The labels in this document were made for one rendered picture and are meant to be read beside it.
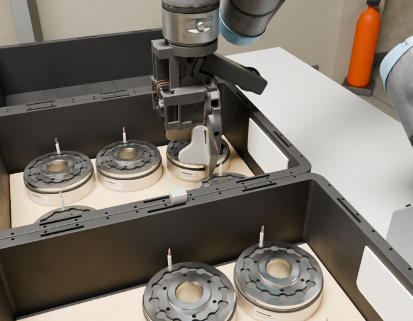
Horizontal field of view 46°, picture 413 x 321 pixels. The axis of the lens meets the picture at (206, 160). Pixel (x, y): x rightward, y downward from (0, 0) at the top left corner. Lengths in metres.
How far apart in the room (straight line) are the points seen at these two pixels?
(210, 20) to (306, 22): 2.44
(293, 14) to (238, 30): 2.25
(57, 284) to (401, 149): 0.82
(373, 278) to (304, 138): 0.64
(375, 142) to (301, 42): 1.97
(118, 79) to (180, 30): 0.51
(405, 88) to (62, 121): 0.53
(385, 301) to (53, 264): 0.35
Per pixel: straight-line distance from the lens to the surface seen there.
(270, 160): 0.71
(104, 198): 0.74
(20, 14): 2.12
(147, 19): 2.60
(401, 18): 3.55
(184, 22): 0.62
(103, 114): 0.81
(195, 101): 0.66
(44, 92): 1.10
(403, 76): 0.78
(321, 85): 1.41
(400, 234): 0.83
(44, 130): 0.81
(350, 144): 1.15
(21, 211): 0.75
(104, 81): 1.11
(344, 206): 0.58
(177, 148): 0.79
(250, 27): 0.74
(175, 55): 0.65
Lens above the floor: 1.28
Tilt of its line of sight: 34 degrees down
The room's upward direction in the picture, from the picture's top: straight up
